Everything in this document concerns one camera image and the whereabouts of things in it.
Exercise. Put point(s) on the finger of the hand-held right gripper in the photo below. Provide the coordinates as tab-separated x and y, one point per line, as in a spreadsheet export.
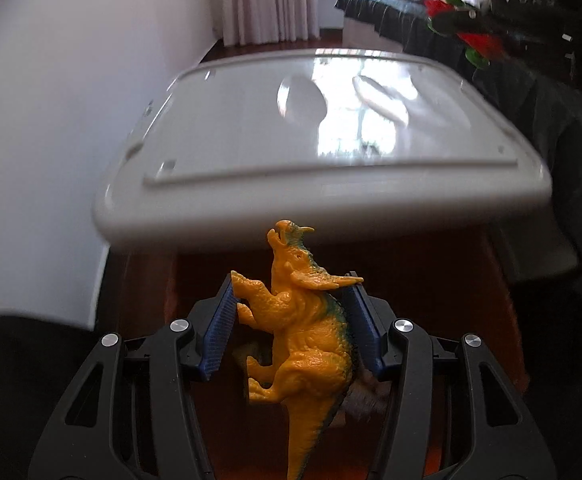
486	22

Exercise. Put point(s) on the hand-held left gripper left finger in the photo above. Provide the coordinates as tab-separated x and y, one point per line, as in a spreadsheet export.
218	335

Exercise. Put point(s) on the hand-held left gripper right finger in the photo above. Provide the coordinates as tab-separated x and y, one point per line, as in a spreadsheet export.
366	330

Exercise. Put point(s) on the red and green artificial flower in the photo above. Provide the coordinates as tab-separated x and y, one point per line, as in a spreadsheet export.
481	42

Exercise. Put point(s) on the orange toy dinosaur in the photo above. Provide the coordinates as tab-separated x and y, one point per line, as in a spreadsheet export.
306	330

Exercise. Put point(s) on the grey plastic bin lid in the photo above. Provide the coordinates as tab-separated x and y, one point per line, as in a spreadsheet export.
221	135

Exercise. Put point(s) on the grey-brown crumpled object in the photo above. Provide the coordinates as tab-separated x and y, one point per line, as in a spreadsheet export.
366	400

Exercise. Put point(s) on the table with black cloth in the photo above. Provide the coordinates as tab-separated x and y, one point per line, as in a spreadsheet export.
386	15

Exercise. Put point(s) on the dark grey cloth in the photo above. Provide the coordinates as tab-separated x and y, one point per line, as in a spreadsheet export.
531	150

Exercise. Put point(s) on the black cloth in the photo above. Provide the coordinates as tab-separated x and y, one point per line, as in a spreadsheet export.
21	385

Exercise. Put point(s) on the pale striped curtain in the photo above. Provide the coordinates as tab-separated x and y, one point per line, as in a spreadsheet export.
271	0

